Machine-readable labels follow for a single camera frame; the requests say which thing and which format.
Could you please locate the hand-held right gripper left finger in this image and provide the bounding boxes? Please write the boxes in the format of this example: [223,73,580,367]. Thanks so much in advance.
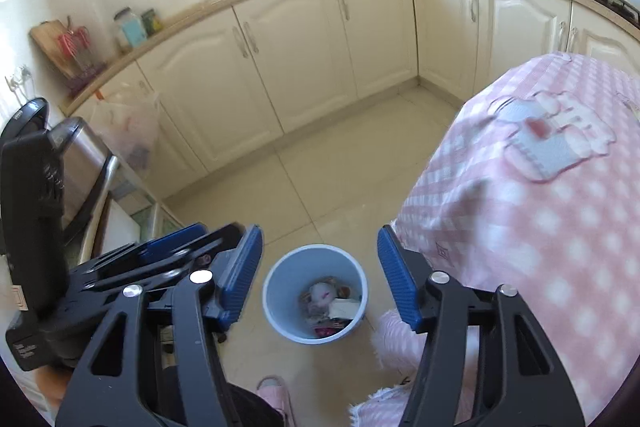
[55,225,264,427]

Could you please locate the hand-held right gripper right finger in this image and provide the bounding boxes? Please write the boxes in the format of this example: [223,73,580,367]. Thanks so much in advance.
[376,224,586,427]

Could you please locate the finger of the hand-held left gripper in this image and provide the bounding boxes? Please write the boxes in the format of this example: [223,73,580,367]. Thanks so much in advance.
[70,222,246,303]
[95,223,211,268]

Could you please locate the light blue waste bin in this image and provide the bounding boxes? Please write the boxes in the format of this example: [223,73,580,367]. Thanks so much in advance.
[262,245,369,346]

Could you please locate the white paper carton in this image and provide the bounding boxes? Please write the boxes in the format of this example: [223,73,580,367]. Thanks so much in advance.
[327,298,363,321]

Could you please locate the white tissue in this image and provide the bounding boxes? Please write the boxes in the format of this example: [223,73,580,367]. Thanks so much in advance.
[306,279,337,314]

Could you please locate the person's left forearm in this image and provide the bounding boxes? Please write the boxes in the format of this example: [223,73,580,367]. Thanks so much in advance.
[22,361,76,414]

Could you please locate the white metal storage cart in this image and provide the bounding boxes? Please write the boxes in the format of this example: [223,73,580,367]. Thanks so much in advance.
[65,152,186,269]

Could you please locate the silver metal appliance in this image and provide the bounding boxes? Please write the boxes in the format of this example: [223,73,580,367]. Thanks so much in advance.
[47,117,122,234]

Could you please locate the translucent plastic bag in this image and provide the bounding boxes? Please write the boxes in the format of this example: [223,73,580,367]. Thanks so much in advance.
[92,89,162,181]

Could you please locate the pink slipper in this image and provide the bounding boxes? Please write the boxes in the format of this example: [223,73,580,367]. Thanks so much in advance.
[256,374,297,427]

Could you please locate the pink checkered tablecloth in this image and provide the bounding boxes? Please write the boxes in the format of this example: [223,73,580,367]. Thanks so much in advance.
[347,52,640,427]

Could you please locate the purple dish basket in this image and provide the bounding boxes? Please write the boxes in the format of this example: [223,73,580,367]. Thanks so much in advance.
[65,62,109,96]

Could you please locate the red utensil holder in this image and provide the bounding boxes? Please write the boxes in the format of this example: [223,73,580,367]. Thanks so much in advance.
[57,27,94,74]

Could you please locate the wooden cutting board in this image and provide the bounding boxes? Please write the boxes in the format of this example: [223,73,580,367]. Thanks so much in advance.
[29,19,77,80]

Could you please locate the glass jar with teal label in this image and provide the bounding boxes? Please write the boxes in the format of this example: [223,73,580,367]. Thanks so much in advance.
[114,7,149,53]

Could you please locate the small green box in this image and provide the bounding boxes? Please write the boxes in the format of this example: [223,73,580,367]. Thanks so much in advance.
[141,8,164,36]

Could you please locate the cream base cabinet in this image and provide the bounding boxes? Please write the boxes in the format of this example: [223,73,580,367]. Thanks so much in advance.
[62,0,419,204]
[410,0,640,100]

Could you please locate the white wall hook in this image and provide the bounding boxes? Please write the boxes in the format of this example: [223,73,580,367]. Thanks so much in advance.
[5,66,34,100]

